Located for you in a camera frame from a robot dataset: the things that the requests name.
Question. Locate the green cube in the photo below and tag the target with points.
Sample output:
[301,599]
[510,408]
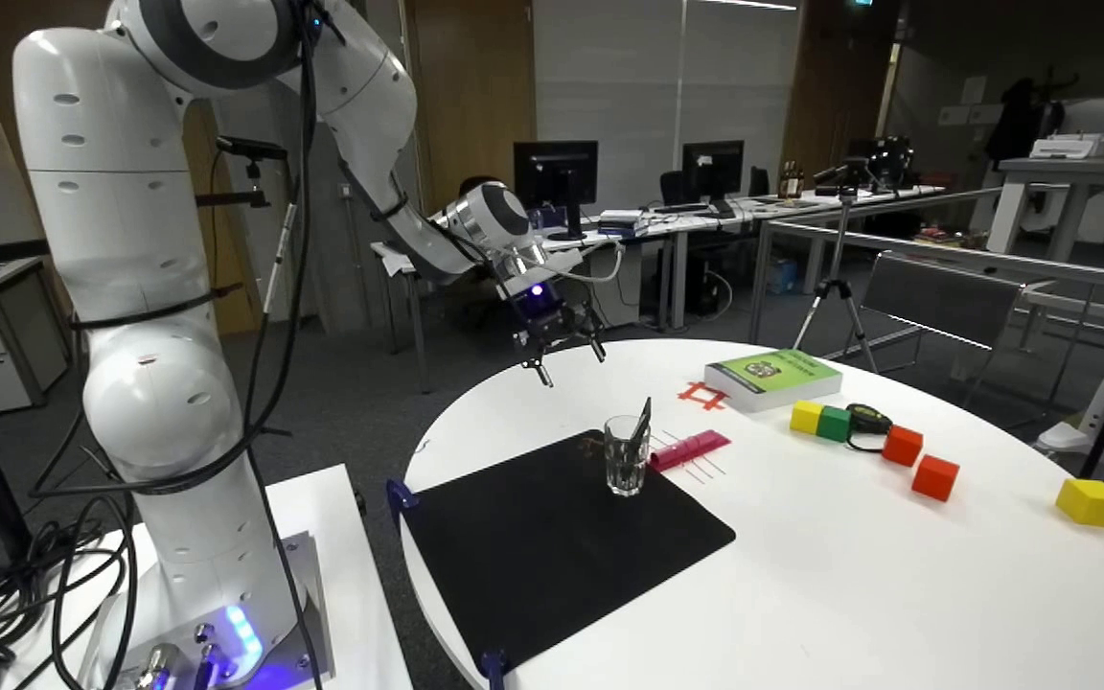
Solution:
[832,423]

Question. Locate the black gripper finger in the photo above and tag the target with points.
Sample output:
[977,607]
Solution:
[591,340]
[537,362]

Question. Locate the grey panel board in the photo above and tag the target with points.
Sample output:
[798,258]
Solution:
[941,302]

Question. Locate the large black monitor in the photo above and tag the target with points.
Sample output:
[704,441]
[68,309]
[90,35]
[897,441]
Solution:
[565,173]

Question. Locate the red cube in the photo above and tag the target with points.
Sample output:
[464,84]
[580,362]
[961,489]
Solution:
[904,447]

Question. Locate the black camera tripod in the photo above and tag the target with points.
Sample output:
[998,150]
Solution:
[842,302]

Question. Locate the small yellow cube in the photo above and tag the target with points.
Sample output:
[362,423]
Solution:
[807,419]

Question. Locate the grey metal rail frame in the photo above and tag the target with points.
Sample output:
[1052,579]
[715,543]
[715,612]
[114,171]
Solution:
[1075,268]

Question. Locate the orange cube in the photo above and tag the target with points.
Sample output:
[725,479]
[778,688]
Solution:
[938,477]

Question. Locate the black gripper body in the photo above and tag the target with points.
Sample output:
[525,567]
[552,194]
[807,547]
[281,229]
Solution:
[547,316]

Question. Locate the small black object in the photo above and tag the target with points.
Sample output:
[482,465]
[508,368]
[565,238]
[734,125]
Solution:
[868,415]

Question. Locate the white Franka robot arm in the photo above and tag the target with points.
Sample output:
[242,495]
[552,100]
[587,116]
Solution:
[133,254]

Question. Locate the green book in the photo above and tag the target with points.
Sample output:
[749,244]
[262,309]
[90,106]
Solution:
[776,374]

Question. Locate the long white desk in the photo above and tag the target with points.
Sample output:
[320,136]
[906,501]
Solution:
[652,231]

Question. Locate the clear glass cup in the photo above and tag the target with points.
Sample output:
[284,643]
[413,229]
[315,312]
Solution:
[625,479]

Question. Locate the small orange plastic frame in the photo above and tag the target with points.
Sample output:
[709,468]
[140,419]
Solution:
[704,394]

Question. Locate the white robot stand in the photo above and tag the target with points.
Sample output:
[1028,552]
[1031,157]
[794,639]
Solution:
[353,576]

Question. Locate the small white table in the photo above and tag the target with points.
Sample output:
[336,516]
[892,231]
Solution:
[400,263]

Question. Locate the white background table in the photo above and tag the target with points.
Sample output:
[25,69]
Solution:
[1075,179]

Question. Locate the blue mat clamp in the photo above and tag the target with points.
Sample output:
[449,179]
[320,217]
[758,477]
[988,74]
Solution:
[492,663]
[400,495]

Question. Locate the black rectangular mat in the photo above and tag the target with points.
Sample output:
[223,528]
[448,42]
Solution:
[552,548]

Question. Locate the dark grey stick object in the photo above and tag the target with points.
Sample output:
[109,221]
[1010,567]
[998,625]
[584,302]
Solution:
[647,428]

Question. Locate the small black monitor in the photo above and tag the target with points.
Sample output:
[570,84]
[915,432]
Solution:
[715,164]

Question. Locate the grey robot mounting plate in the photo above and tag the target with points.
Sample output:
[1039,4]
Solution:
[306,613]

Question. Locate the large yellow cube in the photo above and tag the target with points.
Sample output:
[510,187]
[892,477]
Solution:
[1090,501]

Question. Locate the small metal scissors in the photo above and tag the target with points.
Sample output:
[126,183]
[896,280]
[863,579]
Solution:
[617,455]

